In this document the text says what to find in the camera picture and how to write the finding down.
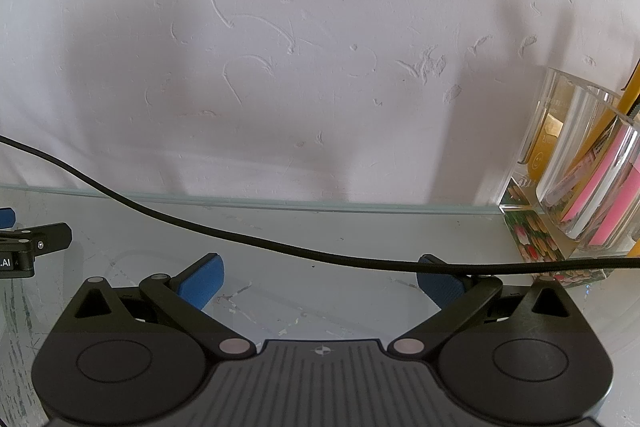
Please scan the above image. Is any gold card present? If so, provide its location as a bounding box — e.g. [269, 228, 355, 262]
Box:
[530, 112, 566, 182]

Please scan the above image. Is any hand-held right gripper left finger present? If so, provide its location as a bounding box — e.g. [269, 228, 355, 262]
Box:
[56, 254, 253, 360]

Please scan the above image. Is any black cable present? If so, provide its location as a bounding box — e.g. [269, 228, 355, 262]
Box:
[0, 134, 640, 277]

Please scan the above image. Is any pink stationery item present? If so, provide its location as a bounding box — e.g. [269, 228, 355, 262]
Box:
[560, 127, 640, 244]

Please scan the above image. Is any clear acrylic pen holder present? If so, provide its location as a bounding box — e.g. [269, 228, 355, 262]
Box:
[500, 66, 640, 283]

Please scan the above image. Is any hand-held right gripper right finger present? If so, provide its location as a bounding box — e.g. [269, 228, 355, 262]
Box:
[389, 253, 586, 360]

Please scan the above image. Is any yellow pencil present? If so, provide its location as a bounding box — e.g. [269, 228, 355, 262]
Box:
[580, 57, 640, 188]

